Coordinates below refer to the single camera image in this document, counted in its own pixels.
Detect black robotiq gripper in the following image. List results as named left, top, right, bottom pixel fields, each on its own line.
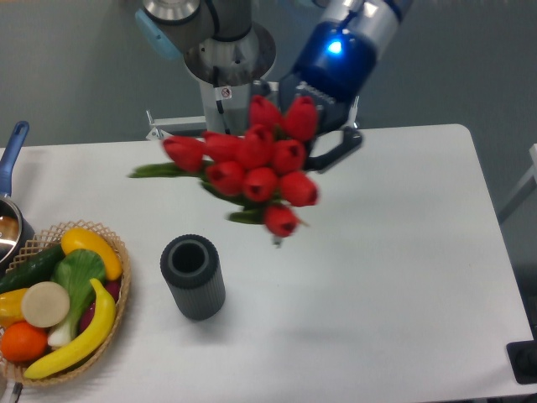
left=251, top=21, right=377, bottom=173

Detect red tulip bouquet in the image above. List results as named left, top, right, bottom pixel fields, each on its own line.
left=130, top=96, right=319, bottom=246

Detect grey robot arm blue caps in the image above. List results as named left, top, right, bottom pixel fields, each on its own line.
left=135, top=1, right=411, bottom=173

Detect dark grey ribbed vase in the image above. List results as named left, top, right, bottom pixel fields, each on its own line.
left=159, top=234, right=226, bottom=321

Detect dark red vegetable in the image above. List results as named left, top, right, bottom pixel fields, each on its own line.
left=78, top=280, right=121, bottom=333

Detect green bok choy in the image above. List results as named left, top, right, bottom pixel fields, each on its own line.
left=48, top=249, right=106, bottom=349

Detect yellow banana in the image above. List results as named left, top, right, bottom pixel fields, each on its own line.
left=23, top=279, right=116, bottom=379

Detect green cucumber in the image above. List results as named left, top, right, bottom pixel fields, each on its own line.
left=1, top=244, right=65, bottom=293

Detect beige round disc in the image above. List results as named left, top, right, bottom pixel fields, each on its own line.
left=21, top=281, right=70, bottom=328

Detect black device at table edge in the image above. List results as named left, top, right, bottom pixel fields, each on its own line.
left=506, top=340, right=536, bottom=385

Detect yellow bell pepper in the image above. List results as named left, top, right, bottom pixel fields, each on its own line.
left=0, top=288, right=28, bottom=329

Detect orange fruit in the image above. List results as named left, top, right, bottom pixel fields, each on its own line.
left=1, top=322, right=48, bottom=363

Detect woven wicker basket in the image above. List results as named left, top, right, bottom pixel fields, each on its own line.
left=1, top=220, right=132, bottom=387

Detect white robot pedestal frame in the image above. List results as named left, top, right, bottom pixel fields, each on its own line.
left=146, top=78, right=359, bottom=140

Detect white frame at right edge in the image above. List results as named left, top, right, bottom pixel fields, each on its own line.
left=497, top=144, right=536, bottom=225

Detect blue handled saucepan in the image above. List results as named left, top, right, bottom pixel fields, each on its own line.
left=1, top=121, right=34, bottom=276

